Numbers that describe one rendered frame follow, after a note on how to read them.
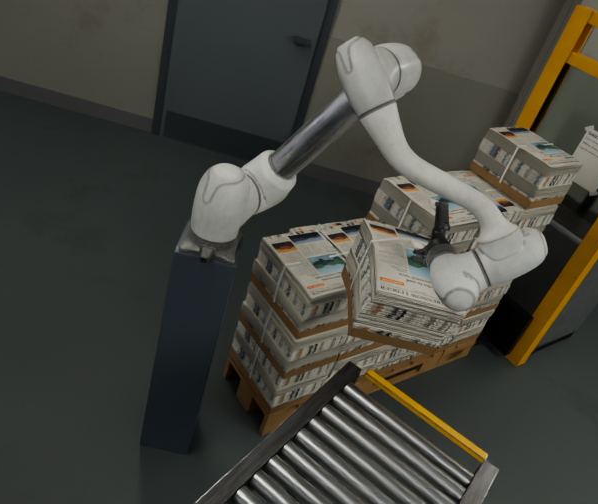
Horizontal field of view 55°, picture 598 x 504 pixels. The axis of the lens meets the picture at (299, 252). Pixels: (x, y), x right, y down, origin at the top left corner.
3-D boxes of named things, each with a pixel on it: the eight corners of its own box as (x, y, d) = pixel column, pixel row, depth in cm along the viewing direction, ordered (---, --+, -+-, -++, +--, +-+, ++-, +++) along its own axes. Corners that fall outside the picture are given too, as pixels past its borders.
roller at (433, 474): (329, 397, 175) (325, 406, 178) (464, 501, 157) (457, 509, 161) (338, 387, 178) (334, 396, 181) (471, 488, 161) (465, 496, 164)
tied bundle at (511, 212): (408, 213, 279) (427, 172, 267) (447, 207, 297) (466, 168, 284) (464, 260, 257) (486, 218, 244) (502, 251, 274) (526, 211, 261)
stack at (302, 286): (220, 374, 275) (259, 235, 229) (392, 322, 343) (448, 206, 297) (261, 437, 252) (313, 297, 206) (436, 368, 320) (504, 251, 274)
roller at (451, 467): (339, 393, 185) (348, 381, 186) (467, 491, 167) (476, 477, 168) (337, 391, 180) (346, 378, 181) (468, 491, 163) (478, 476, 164)
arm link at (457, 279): (434, 289, 156) (481, 271, 153) (448, 325, 142) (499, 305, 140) (420, 259, 151) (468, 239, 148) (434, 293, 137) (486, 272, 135)
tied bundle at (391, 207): (363, 220, 262) (381, 177, 249) (407, 213, 279) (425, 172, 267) (419, 271, 240) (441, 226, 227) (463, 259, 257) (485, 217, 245)
